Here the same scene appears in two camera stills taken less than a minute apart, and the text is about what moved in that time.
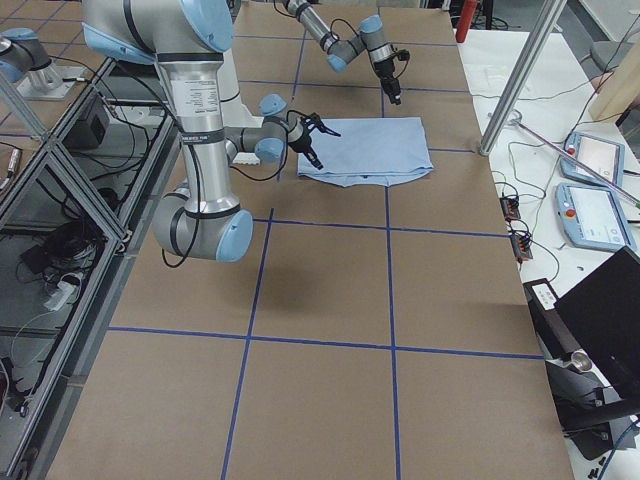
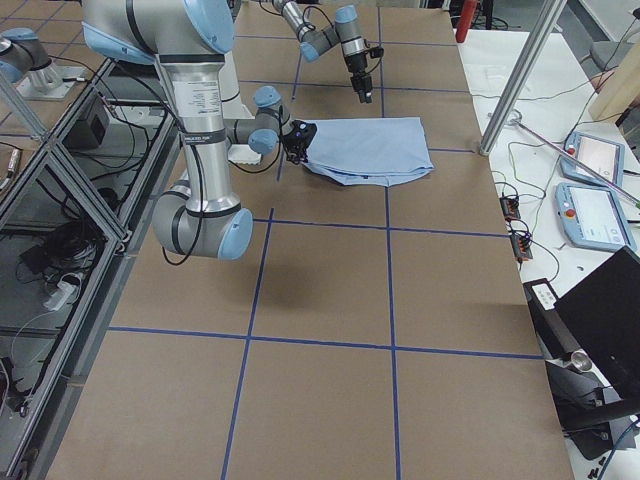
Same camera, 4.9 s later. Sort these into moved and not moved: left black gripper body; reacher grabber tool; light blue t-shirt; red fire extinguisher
Moved: left black gripper body
Not moved: red fire extinguisher; reacher grabber tool; light blue t-shirt
